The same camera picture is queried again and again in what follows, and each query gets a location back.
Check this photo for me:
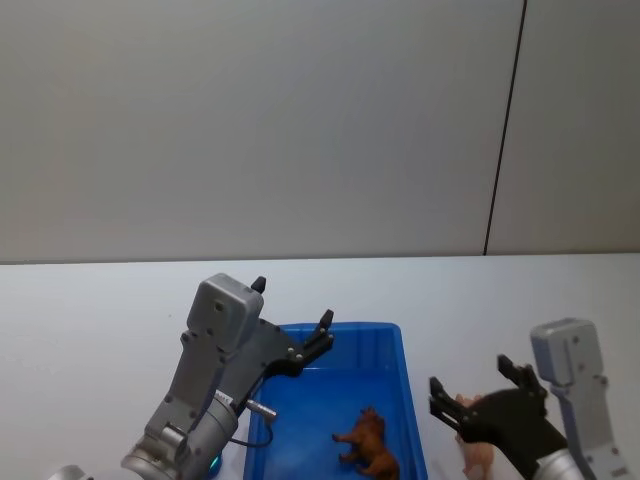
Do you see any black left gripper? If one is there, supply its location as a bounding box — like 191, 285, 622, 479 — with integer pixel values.
217, 275, 336, 413

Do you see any pink toy pig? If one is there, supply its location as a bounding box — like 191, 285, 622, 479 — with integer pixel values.
453, 392, 497, 477

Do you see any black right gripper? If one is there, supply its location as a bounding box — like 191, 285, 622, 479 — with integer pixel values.
427, 353, 569, 480

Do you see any right robot arm with camera housing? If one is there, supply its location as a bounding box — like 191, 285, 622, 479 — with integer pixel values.
529, 317, 629, 480

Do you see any blue plastic bin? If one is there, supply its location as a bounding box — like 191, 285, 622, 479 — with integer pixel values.
242, 321, 430, 480

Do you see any robot arm with camera housing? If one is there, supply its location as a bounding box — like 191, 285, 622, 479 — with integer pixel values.
529, 317, 629, 480
49, 272, 267, 480

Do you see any thin dark cable silver plug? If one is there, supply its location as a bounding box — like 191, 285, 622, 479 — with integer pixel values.
231, 397, 279, 449

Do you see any left robot arm with camera housing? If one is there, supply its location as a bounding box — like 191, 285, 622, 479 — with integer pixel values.
49, 272, 267, 480

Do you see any brown toy bull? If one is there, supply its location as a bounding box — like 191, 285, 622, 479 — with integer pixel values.
331, 405, 402, 480

